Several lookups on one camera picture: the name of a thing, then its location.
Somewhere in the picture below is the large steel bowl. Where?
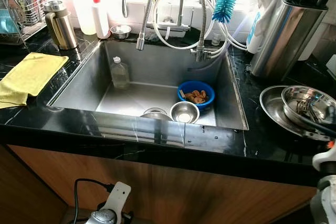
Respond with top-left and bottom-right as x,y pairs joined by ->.
281,85 -> 336,126

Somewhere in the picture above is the steel cutlery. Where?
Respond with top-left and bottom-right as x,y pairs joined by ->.
296,100 -> 317,121

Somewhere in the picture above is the large steel plate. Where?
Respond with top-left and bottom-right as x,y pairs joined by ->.
259,86 -> 336,142

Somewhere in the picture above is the stainless steel knife block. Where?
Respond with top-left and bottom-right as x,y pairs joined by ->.
250,0 -> 336,81

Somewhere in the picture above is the clear plastic tube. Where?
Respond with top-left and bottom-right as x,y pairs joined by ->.
207,12 -> 254,63

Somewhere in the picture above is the blue plastic bowl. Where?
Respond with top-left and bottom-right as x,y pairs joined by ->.
177,80 -> 215,111

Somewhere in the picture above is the grey gooseneck faucet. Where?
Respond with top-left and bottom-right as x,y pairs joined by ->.
180,0 -> 212,62

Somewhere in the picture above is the wooden base cabinet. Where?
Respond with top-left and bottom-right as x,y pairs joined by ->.
0,144 -> 317,224

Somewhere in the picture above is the stainless steel sink basin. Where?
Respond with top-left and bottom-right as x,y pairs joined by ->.
47,39 -> 249,131

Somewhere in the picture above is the clear plastic bottle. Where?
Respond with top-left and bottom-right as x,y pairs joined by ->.
110,56 -> 130,90

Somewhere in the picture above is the white bottle with red cap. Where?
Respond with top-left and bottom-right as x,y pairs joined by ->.
92,0 -> 111,39

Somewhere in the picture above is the large white plastic bottle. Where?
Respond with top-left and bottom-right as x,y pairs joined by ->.
72,0 -> 96,36

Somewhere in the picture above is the gold steel thermal jug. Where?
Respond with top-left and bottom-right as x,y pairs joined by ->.
43,0 -> 79,50

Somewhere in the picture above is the yellow cleaning cloth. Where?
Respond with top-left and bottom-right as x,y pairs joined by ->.
0,52 -> 69,109

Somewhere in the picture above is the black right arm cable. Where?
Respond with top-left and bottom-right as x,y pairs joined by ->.
286,111 -> 336,139

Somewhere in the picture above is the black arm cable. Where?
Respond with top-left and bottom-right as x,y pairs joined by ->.
72,178 -> 114,224
286,111 -> 336,139

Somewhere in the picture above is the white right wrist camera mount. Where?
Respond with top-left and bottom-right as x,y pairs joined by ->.
312,144 -> 336,173

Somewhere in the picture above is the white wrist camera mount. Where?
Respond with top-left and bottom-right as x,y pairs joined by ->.
312,144 -> 336,173
99,182 -> 132,217

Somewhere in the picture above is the white water hose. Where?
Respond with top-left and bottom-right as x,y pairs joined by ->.
151,0 -> 247,59

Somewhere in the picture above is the flexible steel sprayer hose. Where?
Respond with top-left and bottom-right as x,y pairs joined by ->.
136,0 -> 159,51

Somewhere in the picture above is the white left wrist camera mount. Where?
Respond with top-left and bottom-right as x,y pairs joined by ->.
99,182 -> 132,217

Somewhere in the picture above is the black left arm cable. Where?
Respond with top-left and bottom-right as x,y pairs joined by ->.
72,178 -> 114,224

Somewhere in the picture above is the wire dish rack with utensils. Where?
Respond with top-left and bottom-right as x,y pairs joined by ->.
0,0 -> 49,45

